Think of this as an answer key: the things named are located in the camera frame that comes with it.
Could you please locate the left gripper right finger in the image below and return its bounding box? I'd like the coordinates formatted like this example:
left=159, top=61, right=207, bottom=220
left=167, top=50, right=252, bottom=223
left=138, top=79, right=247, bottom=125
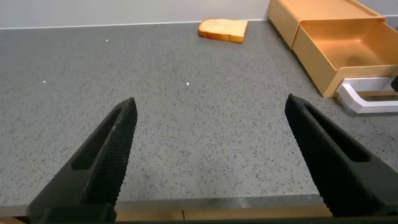
left=284, top=93, right=398, bottom=218

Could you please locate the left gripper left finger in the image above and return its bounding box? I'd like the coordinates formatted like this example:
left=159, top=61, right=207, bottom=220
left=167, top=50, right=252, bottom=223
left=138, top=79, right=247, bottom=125
left=25, top=96, right=139, bottom=224

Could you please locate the yellow drawer with white handle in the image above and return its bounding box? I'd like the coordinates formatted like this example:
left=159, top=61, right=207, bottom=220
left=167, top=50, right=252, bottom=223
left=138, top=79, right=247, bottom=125
left=292, top=17, right=398, bottom=114

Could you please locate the yellow drawer cabinet case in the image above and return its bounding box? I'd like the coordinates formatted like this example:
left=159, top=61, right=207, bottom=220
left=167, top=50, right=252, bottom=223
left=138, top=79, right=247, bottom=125
left=267, top=0, right=387, bottom=49

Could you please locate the white bread slice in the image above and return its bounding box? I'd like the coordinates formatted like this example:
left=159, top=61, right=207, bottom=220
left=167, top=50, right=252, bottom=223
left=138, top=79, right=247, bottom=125
left=198, top=18, right=249, bottom=44

